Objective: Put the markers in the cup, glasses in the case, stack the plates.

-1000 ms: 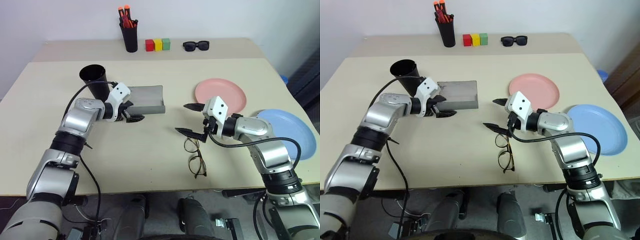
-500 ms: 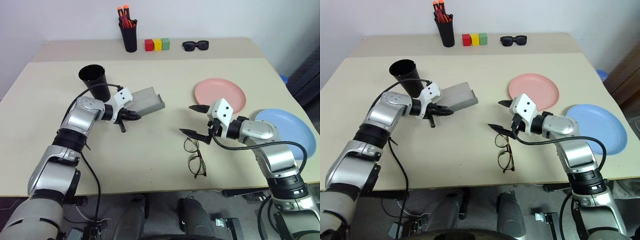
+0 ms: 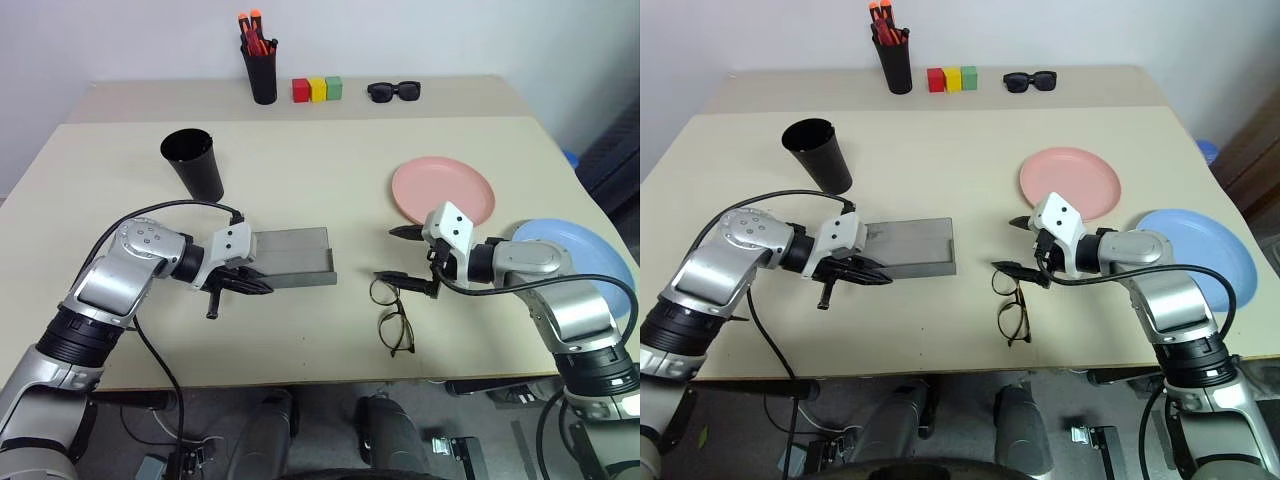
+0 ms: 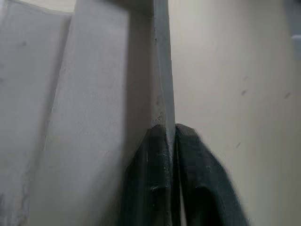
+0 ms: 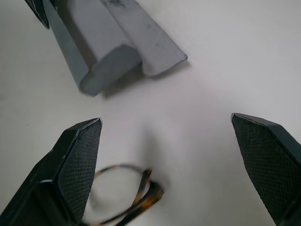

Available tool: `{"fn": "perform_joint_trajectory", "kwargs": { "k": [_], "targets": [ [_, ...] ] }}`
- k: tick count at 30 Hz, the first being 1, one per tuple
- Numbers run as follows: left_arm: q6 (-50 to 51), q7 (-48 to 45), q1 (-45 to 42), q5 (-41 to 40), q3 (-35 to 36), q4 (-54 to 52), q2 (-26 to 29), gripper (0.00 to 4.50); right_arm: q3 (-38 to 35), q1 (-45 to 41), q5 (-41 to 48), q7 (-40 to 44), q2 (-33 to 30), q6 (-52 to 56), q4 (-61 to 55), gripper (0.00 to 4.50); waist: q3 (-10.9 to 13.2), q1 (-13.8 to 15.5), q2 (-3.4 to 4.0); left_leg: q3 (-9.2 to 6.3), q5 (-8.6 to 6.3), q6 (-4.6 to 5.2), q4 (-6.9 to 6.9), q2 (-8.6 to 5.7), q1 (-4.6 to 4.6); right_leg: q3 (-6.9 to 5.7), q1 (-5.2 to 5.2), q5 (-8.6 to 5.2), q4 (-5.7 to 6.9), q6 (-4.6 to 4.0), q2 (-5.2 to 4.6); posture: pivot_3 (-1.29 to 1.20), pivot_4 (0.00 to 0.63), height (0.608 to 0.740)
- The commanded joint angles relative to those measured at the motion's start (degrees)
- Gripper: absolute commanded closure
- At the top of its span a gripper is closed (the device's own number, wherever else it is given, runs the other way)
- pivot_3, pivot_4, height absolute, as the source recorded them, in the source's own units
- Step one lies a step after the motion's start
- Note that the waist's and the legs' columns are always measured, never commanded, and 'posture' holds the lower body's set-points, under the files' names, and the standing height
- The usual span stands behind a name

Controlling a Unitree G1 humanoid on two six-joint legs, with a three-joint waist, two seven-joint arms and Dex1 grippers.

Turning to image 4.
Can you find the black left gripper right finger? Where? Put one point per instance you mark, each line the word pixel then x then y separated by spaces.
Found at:
pixel 202 188

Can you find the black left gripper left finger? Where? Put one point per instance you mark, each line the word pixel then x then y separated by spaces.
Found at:
pixel 141 188

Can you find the white cloth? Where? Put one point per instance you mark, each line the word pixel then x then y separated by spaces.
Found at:
pixel 164 70

